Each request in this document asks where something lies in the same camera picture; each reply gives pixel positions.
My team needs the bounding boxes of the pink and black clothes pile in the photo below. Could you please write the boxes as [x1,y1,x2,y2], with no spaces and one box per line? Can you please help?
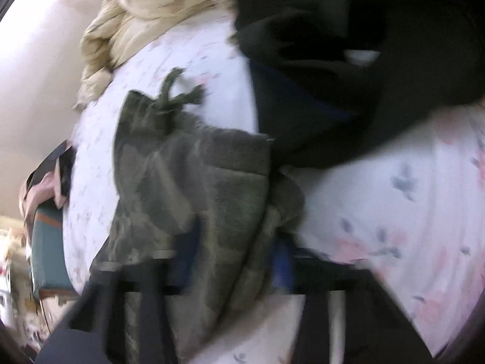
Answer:
[19,140,75,237]

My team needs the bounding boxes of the black garment pile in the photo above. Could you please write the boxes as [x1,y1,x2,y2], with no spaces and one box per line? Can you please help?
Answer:
[235,0,484,169]

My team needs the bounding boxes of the cream cartoon-print duvet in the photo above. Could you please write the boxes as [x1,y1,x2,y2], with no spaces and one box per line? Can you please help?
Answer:
[74,0,234,111]

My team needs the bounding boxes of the white floral bed sheet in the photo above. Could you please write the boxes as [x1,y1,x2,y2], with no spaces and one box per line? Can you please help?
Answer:
[63,10,484,353]

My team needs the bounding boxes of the teal bed footboard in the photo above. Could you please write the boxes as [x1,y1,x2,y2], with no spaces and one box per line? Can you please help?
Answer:
[30,200,77,300]

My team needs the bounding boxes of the camouflage cargo pants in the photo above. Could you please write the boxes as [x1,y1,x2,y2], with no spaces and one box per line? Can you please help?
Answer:
[91,67,304,362]

